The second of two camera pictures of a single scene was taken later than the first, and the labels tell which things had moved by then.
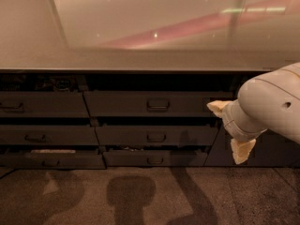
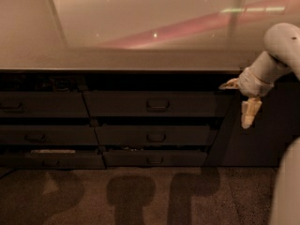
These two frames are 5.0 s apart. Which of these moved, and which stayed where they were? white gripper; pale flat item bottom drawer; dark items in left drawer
Moved: white gripper
Stayed: dark items in left drawer; pale flat item bottom drawer
